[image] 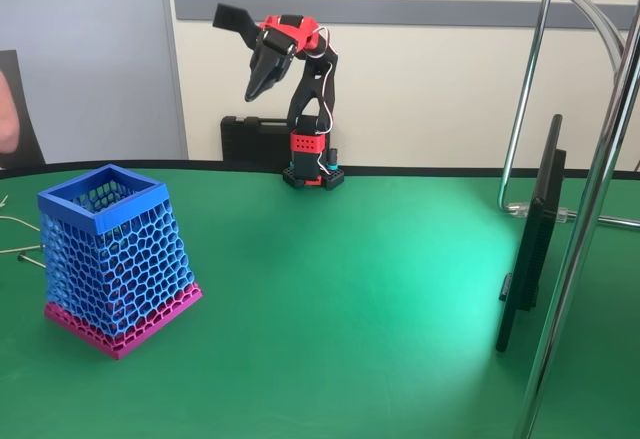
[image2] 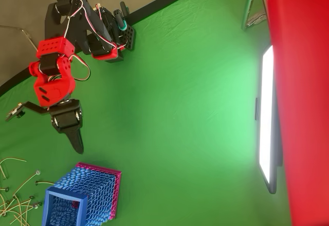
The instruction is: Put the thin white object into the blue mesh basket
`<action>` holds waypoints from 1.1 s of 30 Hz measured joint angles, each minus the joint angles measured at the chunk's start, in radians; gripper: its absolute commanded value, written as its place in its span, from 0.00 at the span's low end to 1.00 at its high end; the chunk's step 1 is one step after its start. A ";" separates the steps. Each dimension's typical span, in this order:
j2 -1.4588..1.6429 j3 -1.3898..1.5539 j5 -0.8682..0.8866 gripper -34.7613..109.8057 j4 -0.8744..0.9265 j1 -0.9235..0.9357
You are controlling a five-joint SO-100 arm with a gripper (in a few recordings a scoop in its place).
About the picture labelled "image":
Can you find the chrome tube stand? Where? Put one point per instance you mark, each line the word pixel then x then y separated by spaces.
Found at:
pixel 575 259

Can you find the blue and pink mesh basket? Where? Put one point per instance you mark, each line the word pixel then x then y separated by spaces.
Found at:
pixel 115 269

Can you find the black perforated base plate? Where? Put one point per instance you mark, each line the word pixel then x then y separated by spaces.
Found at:
pixel 336 179

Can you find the green table cloth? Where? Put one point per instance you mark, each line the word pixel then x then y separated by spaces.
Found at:
pixel 300 309

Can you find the grey wall rail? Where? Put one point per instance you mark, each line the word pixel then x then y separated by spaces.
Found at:
pixel 450 11

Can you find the candle wick with metal disc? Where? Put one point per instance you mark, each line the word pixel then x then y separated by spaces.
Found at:
pixel 23 258

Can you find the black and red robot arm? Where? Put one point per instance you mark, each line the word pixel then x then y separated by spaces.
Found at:
pixel 302 141

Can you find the person's bare forearm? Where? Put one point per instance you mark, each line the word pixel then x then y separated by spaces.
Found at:
pixel 7 119

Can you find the black plastic case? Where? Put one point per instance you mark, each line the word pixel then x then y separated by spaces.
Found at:
pixel 250 139

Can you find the black chair back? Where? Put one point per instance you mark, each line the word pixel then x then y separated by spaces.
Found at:
pixel 27 109

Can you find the thin bent white wire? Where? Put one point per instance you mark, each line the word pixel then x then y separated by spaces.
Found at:
pixel 22 222

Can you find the black gripper with bracket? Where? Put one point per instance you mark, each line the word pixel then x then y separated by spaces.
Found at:
pixel 266 61

